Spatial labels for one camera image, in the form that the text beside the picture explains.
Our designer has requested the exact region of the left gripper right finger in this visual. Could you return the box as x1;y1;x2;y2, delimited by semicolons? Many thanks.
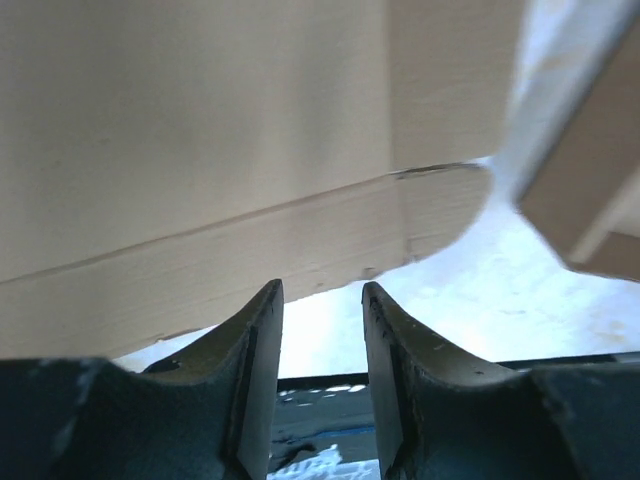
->
362;282;639;479

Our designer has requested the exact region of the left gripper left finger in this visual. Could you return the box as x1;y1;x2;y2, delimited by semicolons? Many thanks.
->
1;280;284;479

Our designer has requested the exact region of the brown cardboard box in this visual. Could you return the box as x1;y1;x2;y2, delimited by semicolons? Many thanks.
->
1;1;526;358
517;1;639;281

